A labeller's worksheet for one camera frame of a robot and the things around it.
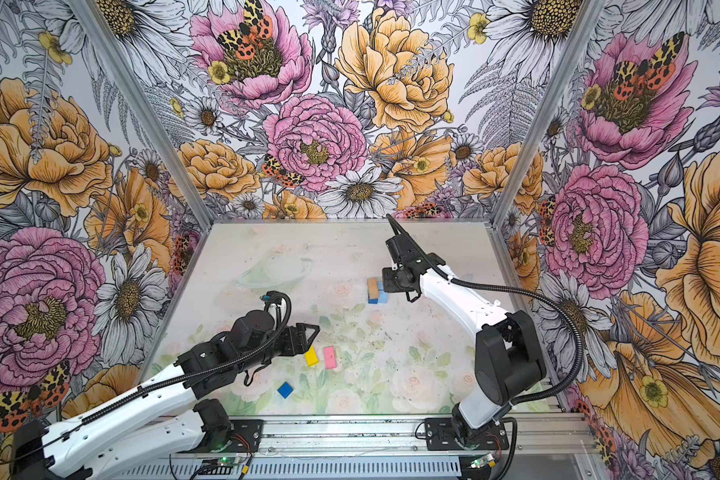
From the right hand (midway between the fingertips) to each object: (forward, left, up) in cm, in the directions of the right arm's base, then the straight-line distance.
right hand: (393, 290), depth 88 cm
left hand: (-15, +23, +2) cm, 28 cm away
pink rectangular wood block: (-15, +19, -12) cm, 27 cm away
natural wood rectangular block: (+6, +6, -7) cm, 11 cm away
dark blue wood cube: (+3, +6, -12) cm, 13 cm away
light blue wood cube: (+4, +2, -11) cm, 12 cm away
